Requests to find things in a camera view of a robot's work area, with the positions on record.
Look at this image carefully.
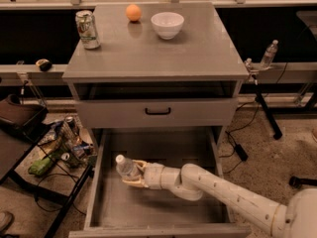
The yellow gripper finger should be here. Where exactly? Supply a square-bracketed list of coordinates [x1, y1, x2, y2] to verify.
[134, 160, 147, 174]
[122, 179, 148, 187]

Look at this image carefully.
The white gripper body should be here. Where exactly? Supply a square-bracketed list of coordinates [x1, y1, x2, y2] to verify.
[144, 163, 164, 189]

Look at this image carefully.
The clear plastic water bottle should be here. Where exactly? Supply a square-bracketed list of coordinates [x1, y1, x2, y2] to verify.
[115, 155, 141, 181]

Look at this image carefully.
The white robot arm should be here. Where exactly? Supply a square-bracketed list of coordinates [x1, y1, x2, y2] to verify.
[117, 160, 317, 238]

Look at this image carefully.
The open grey bottom drawer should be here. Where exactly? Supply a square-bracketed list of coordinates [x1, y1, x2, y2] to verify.
[69, 127, 251, 238]

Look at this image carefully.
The grey drawer cabinet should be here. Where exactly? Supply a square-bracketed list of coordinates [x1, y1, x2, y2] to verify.
[63, 2, 247, 141]

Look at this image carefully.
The small background water bottle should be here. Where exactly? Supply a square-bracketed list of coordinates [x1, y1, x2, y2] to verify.
[260, 40, 278, 69]

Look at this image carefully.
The black power adapter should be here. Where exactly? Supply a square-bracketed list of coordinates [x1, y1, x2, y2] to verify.
[235, 144, 249, 162]

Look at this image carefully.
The green snack bag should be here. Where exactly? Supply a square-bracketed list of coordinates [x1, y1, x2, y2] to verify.
[28, 152, 61, 177]

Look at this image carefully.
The black stand leg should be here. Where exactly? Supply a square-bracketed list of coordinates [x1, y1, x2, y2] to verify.
[256, 84, 282, 140]

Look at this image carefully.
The brown bag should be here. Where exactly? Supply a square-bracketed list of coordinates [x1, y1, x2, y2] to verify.
[0, 94, 48, 139]

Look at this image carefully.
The grey shoe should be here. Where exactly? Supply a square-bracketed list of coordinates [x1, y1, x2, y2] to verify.
[0, 211, 14, 233]

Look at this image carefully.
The black tape measure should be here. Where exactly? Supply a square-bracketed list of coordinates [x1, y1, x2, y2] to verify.
[36, 59, 53, 72]

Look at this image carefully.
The metal clamp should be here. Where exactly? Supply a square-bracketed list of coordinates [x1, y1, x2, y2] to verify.
[244, 59, 259, 85]

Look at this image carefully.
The black chair caster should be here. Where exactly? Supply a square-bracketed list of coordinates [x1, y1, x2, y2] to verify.
[288, 177, 317, 188]

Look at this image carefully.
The white ceramic bowl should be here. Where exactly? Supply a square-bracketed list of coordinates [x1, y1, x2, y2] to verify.
[151, 12, 184, 40]

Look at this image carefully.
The green soda can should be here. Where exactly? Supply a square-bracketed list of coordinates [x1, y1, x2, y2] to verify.
[75, 10, 100, 50]

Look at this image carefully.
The orange fruit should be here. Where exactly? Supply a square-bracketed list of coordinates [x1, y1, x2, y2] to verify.
[126, 4, 142, 22]

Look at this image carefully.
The black drawer handle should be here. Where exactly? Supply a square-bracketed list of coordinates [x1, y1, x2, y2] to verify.
[145, 107, 171, 116]

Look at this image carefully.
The black wire basket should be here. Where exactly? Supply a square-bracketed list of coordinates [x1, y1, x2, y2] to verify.
[38, 116, 95, 169]

